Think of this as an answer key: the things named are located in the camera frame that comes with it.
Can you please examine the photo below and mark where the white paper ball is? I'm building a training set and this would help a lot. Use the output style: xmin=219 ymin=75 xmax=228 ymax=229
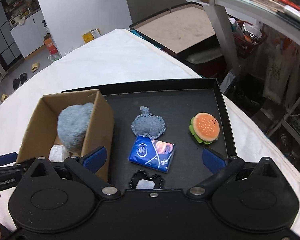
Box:
xmin=49 ymin=145 xmax=70 ymax=163

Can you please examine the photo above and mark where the plush hamburger toy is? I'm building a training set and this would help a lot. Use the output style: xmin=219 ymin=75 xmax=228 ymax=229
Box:
xmin=189 ymin=113 xmax=220 ymax=145

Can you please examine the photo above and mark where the fluffy grey-blue plush pillow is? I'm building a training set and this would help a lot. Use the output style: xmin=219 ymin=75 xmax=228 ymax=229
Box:
xmin=57 ymin=102 xmax=94 ymax=153

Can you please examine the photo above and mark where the black stitched heart pouch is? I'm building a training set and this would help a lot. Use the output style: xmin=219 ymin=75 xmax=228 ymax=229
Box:
xmin=128 ymin=170 xmax=165 ymax=190

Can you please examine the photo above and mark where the blue tissue packet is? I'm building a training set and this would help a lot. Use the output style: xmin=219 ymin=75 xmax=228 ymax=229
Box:
xmin=128 ymin=135 xmax=175 ymax=173

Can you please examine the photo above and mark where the brown cardboard box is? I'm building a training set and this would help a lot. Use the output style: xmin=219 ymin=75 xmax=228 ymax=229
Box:
xmin=17 ymin=89 xmax=114 ymax=181

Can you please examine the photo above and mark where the denim heart pouch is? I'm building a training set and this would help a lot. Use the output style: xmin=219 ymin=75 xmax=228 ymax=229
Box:
xmin=131 ymin=106 xmax=166 ymax=139

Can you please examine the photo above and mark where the black shallow tray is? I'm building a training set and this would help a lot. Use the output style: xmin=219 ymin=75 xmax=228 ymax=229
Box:
xmin=61 ymin=77 xmax=239 ymax=190

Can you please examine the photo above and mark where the black slipper left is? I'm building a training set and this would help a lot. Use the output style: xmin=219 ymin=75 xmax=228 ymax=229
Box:
xmin=13 ymin=78 xmax=20 ymax=90

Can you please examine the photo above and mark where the black slipper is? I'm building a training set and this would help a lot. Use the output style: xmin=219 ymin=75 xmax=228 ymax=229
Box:
xmin=13 ymin=78 xmax=20 ymax=90
xmin=19 ymin=73 xmax=27 ymax=85

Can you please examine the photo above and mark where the black slipper right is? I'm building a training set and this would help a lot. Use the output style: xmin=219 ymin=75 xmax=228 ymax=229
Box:
xmin=19 ymin=73 xmax=27 ymax=85

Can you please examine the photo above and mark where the white bed cover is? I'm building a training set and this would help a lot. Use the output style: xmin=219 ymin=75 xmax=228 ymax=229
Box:
xmin=0 ymin=29 xmax=300 ymax=236

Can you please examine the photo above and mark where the yellow slipper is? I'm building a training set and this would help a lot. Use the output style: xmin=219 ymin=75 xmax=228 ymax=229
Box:
xmin=31 ymin=62 xmax=40 ymax=73

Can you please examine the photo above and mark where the green plastic bag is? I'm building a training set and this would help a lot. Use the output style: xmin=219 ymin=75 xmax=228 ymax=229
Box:
xmin=48 ymin=54 xmax=61 ymax=62

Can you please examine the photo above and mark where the beige tote bag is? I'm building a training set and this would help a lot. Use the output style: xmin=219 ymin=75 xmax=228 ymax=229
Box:
xmin=263 ymin=38 xmax=300 ymax=105

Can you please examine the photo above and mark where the yellow cardboard box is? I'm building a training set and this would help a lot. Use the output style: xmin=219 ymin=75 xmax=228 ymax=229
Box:
xmin=82 ymin=28 xmax=101 ymax=43

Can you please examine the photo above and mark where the orange cardboard box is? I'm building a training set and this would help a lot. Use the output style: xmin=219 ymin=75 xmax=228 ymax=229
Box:
xmin=44 ymin=35 xmax=58 ymax=55

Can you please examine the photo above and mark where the red basket with clutter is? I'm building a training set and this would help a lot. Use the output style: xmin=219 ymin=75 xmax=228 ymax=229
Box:
xmin=229 ymin=18 xmax=268 ymax=59

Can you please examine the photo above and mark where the white kitchen cabinet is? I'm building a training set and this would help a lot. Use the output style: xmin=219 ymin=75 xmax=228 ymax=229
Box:
xmin=10 ymin=9 xmax=47 ymax=57

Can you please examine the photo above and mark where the black framed brown board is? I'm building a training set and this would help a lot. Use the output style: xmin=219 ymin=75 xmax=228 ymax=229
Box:
xmin=130 ymin=2 xmax=215 ymax=56

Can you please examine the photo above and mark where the grey metal table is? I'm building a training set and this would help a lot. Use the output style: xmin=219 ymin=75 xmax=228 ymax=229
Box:
xmin=197 ymin=0 xmax=300 ymax=81

